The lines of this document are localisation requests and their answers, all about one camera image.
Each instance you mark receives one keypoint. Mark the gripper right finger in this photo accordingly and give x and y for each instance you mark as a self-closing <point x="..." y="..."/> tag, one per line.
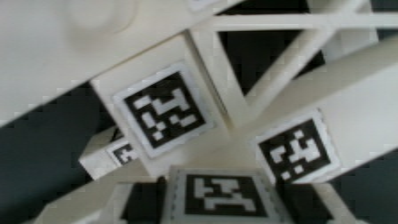
<point x="315" y="204"/>

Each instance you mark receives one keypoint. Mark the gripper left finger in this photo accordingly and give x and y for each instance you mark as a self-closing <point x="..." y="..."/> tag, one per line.
<point x="111" y="203"/>

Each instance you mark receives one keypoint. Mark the white tagged nut cube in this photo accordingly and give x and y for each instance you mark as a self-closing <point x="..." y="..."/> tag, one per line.
<point x="221" y="196"/>

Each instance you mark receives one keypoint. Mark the white chair back frame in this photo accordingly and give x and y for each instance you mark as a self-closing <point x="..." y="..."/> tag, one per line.
<point x="263" y="91"/>

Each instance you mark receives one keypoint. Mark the white chair seat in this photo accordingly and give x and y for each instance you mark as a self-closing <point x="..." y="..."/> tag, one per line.
<point x="70" y="37"/>

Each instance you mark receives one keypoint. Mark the white chair leg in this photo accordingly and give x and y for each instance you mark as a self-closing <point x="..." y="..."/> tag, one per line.
<point x="111" y="155"/>

